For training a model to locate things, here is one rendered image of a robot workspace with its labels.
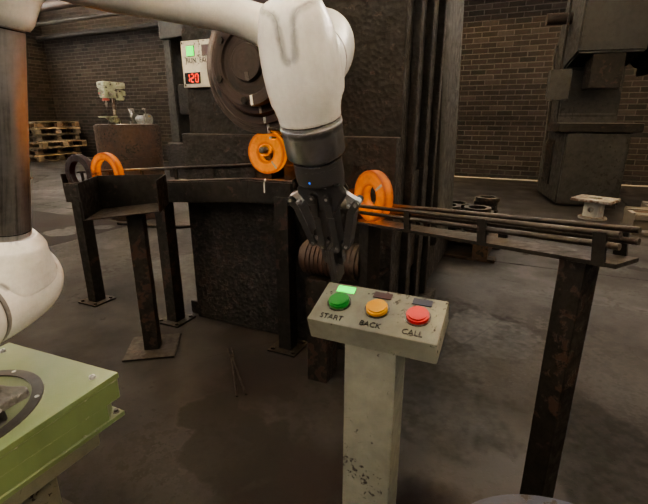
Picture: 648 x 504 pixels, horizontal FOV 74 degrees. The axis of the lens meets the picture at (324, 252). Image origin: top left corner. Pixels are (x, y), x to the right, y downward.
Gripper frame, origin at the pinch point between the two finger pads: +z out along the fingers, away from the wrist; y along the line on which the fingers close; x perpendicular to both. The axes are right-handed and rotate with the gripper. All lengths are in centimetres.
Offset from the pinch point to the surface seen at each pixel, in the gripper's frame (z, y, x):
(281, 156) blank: 15, 54, -73
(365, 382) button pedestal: 20.9, -6.4, 8.5
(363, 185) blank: 16, 16, -57
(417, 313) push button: 8.5, -14.6, 0.6
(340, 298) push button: 8.4, 0.0, 0.4
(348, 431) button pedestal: 32.2, -3.2, 12.7
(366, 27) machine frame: -20, 27, -102
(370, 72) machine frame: -7, 25, -97
